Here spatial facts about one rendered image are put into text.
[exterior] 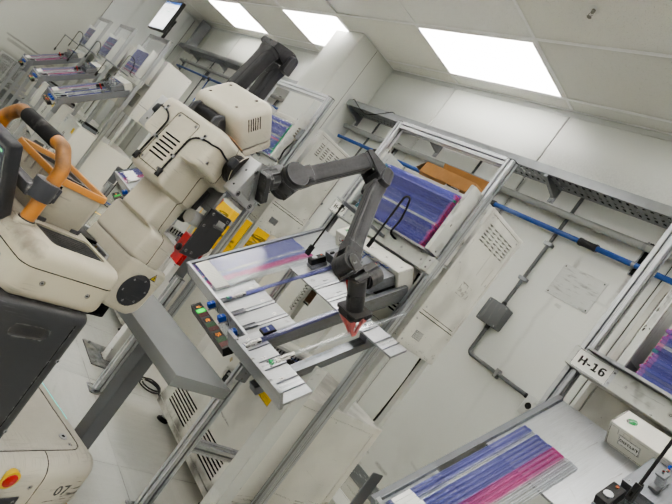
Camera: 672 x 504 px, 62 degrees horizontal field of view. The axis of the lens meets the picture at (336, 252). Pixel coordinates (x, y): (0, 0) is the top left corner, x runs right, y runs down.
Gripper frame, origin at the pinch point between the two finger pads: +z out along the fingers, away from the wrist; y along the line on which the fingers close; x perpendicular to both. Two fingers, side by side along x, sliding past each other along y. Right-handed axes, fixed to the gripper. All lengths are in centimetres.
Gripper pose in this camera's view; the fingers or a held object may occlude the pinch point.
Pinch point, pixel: (352, 332)
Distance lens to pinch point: 174.6
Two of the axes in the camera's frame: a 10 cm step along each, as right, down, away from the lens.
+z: -0.7, 8.8, 4.6
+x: -8.3, 2.1, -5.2
